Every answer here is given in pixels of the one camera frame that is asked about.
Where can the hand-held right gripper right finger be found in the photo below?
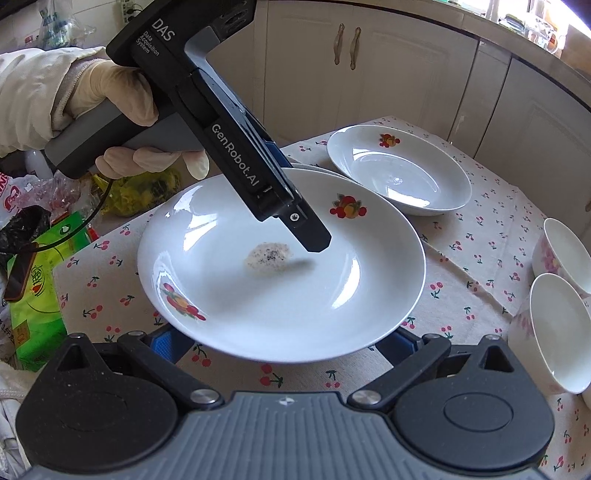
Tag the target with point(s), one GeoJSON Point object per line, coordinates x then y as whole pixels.
{"type": "Point", "coordinates": [402, 345]}

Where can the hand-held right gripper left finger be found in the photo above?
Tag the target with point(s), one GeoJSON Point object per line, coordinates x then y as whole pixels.
{"type": "Point", "coordinates": [168, 345]}

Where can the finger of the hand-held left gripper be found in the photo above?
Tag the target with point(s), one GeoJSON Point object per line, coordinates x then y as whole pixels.
{"type": "Point", "coordinates": [309, 233]}
{"type": "Point", "coordinates": [268, 138]}

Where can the white pink-floral bowl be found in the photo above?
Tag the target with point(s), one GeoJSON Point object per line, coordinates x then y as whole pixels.
{"type": "Point", "coordinates": [556, 327]}
{"type": "Point", "coordinates": [561, 251]}

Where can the person's left forearm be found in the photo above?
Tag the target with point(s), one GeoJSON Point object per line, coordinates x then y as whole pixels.
{"type": "Point", "coordinates": [32, 92]}

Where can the person's left hand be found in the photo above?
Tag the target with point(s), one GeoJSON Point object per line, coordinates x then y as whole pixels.
{"type": "Point", "coordinates": [115, 87]}

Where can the white cabinet door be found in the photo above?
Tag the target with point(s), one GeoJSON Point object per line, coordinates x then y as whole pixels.
{"type": "Point", "coordinates": [411, 69]}
{"type": "Point", "coordinates": [304, 69]}
{"type": "Point", "coordinates": [549, 138]}

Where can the cherry-print tablecloth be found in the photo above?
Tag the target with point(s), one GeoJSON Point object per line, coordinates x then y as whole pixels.
{"type": "Point", "coordinates": [480, 249]}

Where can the yellow-green plastic bag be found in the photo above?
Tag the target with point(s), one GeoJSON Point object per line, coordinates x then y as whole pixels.
{"type": "Point", "coordinates": [138, 191]}

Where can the clear plastic bag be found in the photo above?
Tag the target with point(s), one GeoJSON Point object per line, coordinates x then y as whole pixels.
{"type": "Point", "coordinates": [60, 23]}

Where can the green tissue pack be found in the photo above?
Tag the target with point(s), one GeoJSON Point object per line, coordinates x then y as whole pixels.
{"type": "Point", "coordinates": [41, 300]}

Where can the smartphone in brown case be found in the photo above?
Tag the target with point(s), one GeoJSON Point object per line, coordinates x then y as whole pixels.
{"type": "Point", "coordinates": [19, 274]}

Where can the white cloth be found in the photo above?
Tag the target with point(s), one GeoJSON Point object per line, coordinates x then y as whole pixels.
{"type": "Point", "coordinates": [11, 415]}

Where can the clear pink plastic wrapper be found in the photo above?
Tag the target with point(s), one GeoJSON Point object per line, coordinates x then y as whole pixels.
{"type": "Point", "coordinates": [62, 194]}

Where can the black plastic bag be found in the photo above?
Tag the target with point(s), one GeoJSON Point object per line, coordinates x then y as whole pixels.
{"type": "Point", "coordinates": [23, 228]}

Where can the red and white plastic bag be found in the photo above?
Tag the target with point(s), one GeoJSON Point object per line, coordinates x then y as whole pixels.
{"type": "Point", "coordinates": [14, 194]}

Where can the narrow white cabinet panel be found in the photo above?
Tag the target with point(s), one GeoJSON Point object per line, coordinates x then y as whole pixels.
{"type": "Point", "coordinates": [491, 101]}

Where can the stone kitchen countertop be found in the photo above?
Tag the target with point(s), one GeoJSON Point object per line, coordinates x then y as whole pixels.
{"type": "Point", "coordinates": [531, 60]}

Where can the wall power outlet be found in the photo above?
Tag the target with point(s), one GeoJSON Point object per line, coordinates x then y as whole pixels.
{"type": "Point", "coordinates": [129, 9]}

